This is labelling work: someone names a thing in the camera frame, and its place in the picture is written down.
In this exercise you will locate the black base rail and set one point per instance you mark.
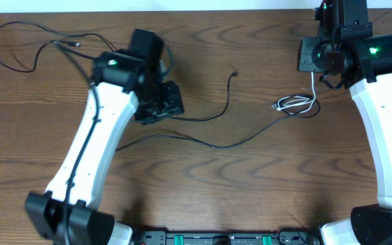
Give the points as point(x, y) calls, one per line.
point(285, 236)

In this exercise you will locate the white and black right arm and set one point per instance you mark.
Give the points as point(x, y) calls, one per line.
point(346, 46)

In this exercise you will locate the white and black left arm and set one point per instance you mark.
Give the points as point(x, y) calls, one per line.
point(125, 85)

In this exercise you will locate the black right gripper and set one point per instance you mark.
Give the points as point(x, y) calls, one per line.
point(304, 63)

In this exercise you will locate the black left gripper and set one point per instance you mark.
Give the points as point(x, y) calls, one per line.
point(173, 103)

